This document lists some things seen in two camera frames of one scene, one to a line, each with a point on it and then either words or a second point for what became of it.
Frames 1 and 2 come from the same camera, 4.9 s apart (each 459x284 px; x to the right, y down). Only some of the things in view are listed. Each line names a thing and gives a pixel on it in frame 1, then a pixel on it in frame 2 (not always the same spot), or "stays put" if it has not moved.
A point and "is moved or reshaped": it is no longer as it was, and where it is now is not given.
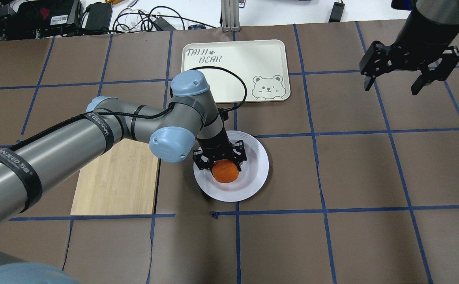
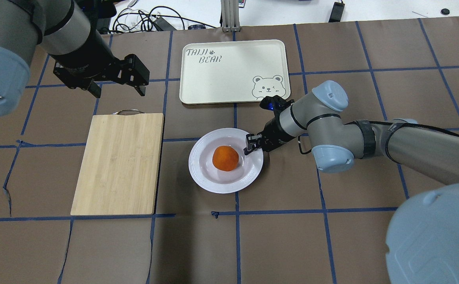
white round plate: (254, 172) is moved or reshaped
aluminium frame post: (231, 21) stays put
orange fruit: (225, 170) is moved or reshaped
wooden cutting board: (122, 181) stays put
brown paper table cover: (381, 186) stays put
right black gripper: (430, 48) -> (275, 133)
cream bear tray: (262, 64) stays put
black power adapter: (337, 12) stays put
